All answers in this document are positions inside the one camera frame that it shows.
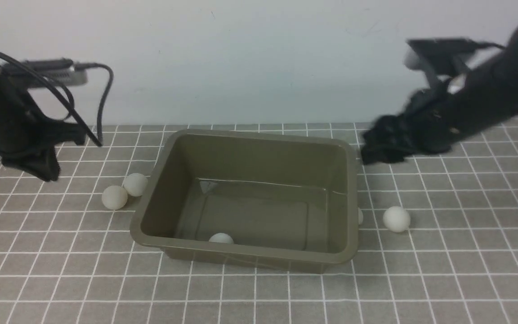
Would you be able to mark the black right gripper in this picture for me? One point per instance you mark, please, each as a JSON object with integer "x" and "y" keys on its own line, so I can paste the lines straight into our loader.
{"x": 422, "y": 128}

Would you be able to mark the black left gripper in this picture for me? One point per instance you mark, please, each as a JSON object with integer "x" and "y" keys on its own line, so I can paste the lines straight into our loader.
{"x": 27, "y": 134}

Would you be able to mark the white ping-pong ball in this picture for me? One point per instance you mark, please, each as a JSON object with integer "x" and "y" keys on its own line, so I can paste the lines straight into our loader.
{"x": 360, "y": 216}
{"x": 221, "y": 238}
{"x": 135, "y": 184}
{"x": 397, "y": 219}
{"x": 114, "y": 198}

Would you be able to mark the olive green plastic bin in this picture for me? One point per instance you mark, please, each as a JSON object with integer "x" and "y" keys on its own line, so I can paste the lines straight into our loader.
{"x": 288, "y": 202}

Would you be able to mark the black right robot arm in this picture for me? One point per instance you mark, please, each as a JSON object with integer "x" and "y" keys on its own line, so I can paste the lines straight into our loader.
{"x": 472, "y": 86}

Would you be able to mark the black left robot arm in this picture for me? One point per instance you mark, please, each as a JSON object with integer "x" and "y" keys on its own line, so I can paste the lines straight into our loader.
{"x": 27, "y": 136}

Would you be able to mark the grey checked tablecloth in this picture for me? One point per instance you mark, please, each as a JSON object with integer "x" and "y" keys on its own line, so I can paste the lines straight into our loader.
{"x": 65, "y": 259}

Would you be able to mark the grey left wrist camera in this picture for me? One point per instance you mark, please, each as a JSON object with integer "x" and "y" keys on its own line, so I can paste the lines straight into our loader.
{"x": 62, "y": 70}

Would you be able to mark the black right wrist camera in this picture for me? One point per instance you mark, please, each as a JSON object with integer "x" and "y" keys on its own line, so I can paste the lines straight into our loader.
{"x": 439, "y": 53}

